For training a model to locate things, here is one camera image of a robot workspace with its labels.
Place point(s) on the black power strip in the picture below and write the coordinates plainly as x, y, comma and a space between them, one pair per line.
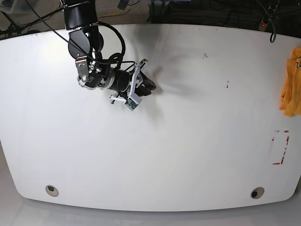
271, 6

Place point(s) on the left table cable grommet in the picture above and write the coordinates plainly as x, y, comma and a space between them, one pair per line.
52, 191

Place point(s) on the red tape rectangle marker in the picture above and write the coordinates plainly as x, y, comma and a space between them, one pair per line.
279, 145

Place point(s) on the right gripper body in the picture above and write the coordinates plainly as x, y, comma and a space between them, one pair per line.
122, 82

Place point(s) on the table cable grommet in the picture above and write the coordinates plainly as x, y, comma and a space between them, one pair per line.
257, 193
52, 191

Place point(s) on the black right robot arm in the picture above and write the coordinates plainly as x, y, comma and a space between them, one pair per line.
85, 45

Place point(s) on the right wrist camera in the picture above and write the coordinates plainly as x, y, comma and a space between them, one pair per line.
131, 104

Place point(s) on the black tripod stand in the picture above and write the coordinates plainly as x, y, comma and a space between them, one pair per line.
15, 30

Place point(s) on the yellow T-shirt with script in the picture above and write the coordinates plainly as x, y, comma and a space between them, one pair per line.
291, 93

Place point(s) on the right table cable grommet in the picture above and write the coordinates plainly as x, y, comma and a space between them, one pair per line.
257, 193

